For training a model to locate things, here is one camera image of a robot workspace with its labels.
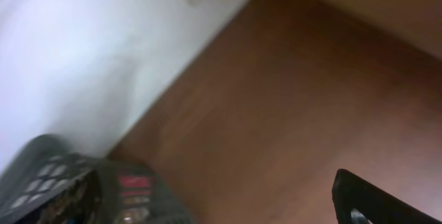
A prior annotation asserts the grey plastic basket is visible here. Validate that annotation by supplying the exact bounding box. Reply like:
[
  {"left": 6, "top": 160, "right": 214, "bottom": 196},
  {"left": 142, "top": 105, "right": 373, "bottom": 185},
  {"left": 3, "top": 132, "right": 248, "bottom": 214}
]
[{"left": 1, "top": 135, "right": 195, "bottom": 224}]

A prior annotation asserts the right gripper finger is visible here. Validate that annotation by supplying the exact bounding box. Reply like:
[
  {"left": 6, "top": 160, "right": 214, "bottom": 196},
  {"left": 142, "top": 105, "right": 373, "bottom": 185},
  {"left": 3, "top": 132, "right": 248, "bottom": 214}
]
[{"left": 331, "top": 169, "right": 441, "bottom": 224}]

